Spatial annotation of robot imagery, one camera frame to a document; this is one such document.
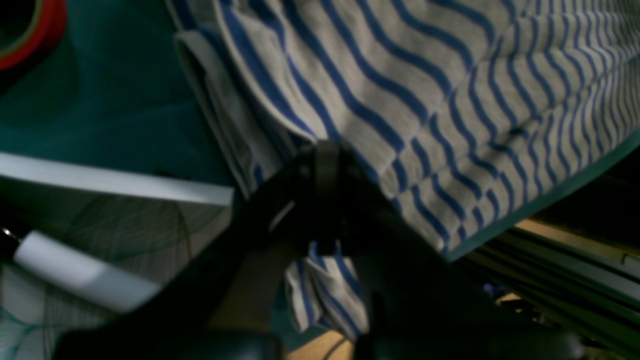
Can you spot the red tape roll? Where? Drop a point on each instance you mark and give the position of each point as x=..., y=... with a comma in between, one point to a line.
x=30, y=31

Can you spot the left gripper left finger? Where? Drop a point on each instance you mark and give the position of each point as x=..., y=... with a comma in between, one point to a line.
x=219, y=306

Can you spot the white marker pen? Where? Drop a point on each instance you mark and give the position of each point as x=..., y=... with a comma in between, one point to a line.
x=75, y=272

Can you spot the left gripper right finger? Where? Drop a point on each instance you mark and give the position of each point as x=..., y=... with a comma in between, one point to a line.
x=418, y=306

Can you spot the blue white striped T-shirt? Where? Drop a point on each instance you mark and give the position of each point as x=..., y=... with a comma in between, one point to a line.
x=468, y=114

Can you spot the white printed paper pad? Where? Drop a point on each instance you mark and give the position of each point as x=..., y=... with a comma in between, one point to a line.
x=149, y=225

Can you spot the teal table cloth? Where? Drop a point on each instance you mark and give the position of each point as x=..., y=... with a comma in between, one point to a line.
x=113, y=94

